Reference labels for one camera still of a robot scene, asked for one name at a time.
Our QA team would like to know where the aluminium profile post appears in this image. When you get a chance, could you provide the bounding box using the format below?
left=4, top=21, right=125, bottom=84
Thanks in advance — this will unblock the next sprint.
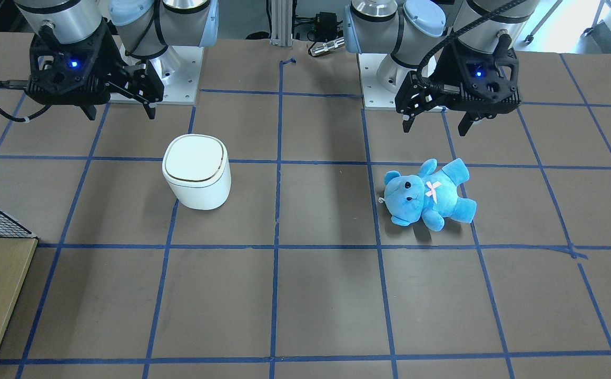
left=267, top=1, right=294, bottom=48

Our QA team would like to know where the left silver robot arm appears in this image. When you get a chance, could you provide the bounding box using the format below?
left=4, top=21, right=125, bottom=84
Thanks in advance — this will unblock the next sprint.
left=342, top=1, right=538, bottom=136

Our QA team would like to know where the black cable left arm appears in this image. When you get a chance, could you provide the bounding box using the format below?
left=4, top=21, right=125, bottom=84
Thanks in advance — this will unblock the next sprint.
left=417, top=0, right=527, bottom=79

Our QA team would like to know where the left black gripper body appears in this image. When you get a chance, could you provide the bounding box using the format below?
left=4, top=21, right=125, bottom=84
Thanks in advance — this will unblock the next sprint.
left=395, top=37, right=522, bottom=117

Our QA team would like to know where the black power adapter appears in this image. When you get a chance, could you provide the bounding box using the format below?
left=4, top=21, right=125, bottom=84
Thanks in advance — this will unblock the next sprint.
left=313, top=12, right=338, bottom=39

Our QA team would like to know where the silver metal connector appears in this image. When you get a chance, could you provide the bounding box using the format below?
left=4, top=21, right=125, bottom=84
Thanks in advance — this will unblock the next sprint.
left=307, top=37, right=346, bottom=58

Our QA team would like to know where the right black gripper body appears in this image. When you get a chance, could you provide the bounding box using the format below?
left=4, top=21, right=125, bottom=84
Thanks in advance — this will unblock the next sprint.
left=26, top=24, right=164, bottom=106

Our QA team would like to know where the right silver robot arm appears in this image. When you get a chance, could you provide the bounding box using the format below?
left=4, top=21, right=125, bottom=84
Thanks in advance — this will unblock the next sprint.
left=16, top=1, right=219, bottom=120

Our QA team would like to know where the blue teddy bear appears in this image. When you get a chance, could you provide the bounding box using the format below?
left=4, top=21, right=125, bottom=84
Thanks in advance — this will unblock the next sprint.
left=378, top=158, right=477, bottom=231

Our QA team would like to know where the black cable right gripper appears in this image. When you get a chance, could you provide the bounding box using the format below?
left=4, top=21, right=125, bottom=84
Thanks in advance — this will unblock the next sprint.
left=0, top=80, right=53, bottom=123

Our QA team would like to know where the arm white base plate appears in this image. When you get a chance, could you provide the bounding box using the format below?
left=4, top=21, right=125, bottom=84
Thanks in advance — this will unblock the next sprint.
left=110, top=44, right=204, bottom=108
left=358, top=53, right=411, bottom=111

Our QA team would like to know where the white trash can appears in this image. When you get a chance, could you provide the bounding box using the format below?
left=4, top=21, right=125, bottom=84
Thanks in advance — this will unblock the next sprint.
left=162, top=134, right=232, bottom=211

